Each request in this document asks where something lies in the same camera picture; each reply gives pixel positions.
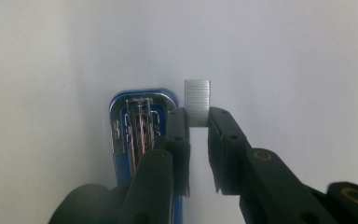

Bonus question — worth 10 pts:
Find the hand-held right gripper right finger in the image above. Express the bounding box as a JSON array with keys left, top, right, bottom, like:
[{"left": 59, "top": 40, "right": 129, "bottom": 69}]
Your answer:
[{"left": 207, "top": 106, "right": 339, "bottom": 224}]

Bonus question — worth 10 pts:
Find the strip of silver staples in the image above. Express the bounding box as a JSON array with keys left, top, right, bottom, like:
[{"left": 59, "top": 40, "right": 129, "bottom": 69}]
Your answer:
[{"left": 184, "top": 79, "right": 212, "bottom": 128}]

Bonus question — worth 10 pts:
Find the blue stapler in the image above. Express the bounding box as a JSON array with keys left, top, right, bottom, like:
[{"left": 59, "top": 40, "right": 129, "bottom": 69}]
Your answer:
[{"left": 108, "top": 88, "right": 184, "bottom": 224}]

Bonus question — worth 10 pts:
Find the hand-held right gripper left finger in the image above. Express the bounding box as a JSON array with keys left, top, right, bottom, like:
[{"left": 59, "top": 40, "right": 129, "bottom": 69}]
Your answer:
[{"left": 117, "top": 106, "right": 191, "bottom": 224}]

